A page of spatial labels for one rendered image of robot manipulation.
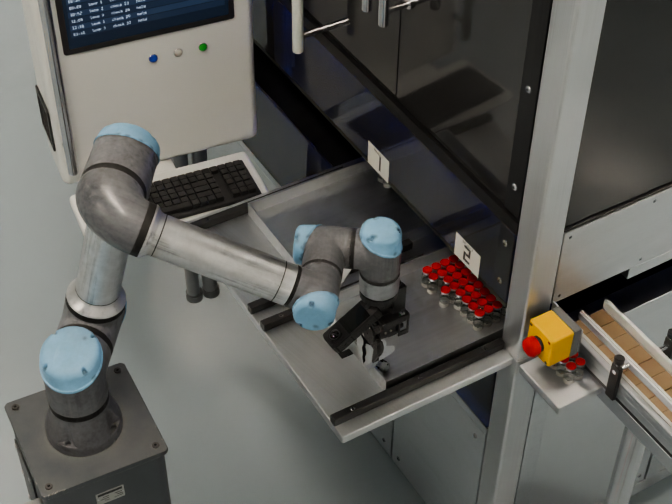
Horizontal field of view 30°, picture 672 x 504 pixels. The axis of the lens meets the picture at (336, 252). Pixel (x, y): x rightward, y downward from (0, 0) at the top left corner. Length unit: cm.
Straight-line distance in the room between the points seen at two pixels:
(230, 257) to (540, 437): 99
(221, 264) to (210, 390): 154
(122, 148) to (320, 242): 38
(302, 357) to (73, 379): 47
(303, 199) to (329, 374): 53
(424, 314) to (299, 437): 99
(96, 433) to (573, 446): 112
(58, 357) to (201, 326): 145
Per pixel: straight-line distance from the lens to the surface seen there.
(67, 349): 241
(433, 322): 261
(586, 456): 306
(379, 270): 225
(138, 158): 218
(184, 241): 211
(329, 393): 247
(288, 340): 256
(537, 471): 295
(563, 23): 205
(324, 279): 216
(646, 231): 254
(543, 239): 232
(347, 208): 285
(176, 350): 375
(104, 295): 242
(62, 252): 410
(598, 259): 249
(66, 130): 290
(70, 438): 252
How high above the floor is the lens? 278
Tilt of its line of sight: 44 degrees down
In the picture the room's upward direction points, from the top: 1 degrees clockwise
